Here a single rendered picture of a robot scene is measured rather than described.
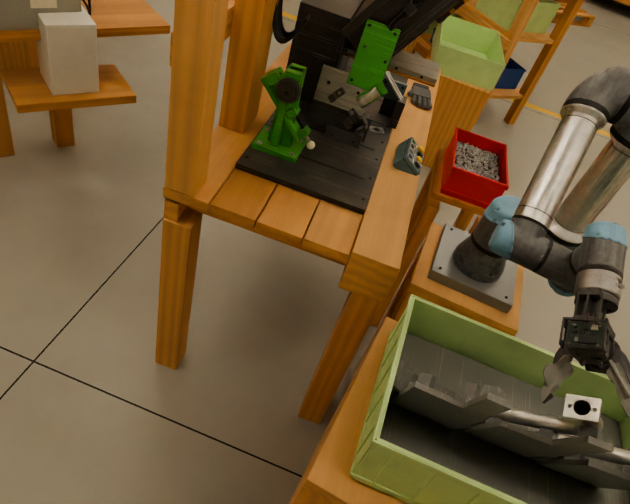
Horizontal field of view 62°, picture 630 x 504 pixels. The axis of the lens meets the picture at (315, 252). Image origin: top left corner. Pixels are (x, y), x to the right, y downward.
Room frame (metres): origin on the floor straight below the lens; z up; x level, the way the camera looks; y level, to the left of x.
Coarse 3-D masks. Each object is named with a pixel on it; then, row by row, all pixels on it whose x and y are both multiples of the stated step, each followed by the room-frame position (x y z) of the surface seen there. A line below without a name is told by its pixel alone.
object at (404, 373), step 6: (402, 366) 0.71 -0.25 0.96; (408, 366) 0.72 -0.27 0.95; (396, 372) 0.70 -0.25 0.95; (402, 372) 0.70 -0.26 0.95; (408, 372) 0.71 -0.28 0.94; (396, 378) 0.68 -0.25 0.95; (402, 378) 0.69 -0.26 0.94; (408, 378) 0.71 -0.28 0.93; (396, 384) 0.67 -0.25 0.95; (402, 384) 0.68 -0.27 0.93; (396, 390) 0.67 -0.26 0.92; (402, 390) 0.68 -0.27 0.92
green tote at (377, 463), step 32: (416, 320) 0.92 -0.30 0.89; (448, 320) 0.91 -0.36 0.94; (384, 352) 0.86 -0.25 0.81; (480, 352) 0.90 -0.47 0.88; (512, 352) 0.89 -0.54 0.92; (544, 352) 0.89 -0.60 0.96; (384, 384) 0.69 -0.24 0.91; (576, 384) 0.87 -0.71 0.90; (608, 384) 0.87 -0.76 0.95; (384, 416) 0.58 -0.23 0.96; (608, 416) 0.86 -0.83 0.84; (384, 448) 0.52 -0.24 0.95; (384, 480) 0.52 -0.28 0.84; (416, 480) 0.51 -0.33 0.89; (448, 480) 0.51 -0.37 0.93
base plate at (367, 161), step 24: (384, 120) 1.87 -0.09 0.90; (336, 144) 1.59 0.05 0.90; (360, 144) 1.64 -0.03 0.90; (384, 144) 1.69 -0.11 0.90; (240, 168) 1.30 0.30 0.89; (264, 168) 1.32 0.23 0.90; (288, 168) 1.36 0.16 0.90; (312, 168) 1.40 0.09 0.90; (336, 168) 1.44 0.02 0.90; (360, 168) 1.49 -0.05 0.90; (312, 192) 1.29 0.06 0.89; (336, 192) 1.32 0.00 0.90; (360, 192) 1.36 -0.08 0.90
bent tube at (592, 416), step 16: (576, 400) 0.59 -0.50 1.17; (592, 400) 0.58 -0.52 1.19; (496, 416) 0.66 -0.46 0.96; (512, 416) 0.65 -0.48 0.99; (528, 416) 0.65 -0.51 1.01; (544, 416) 0.65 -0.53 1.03; (576, 416) 0.56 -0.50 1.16; (592, 416) 0.56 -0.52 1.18; (560, 432) 0.62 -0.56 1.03; (576, 432) 0.61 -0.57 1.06
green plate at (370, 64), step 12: (372, 24) 1.75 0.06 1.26; (384, 24) 1.75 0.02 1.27; (372, 36) 1.74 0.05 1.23; (384, 36) 1.74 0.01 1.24; (396, 36) 1.74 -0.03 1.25; (360, 48) 1.73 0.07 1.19; (372, 48) 1.73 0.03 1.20; (384, 48) 1.73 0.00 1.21; (360, 60) 1.72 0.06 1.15; (372, 60) 1.72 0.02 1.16; (384, 60) 1.72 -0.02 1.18; (360, 72) 1.71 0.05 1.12; (372, 72) 1.71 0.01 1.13; (384, 72) 1.71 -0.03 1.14; (360, 84) 1.70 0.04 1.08; (372, 84) 1.70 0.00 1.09
